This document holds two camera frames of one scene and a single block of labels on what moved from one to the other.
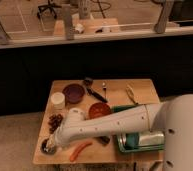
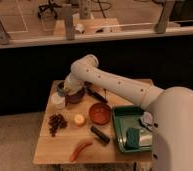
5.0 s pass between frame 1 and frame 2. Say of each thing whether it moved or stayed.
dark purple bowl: stayed
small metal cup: moved
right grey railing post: stayed
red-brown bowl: stayed
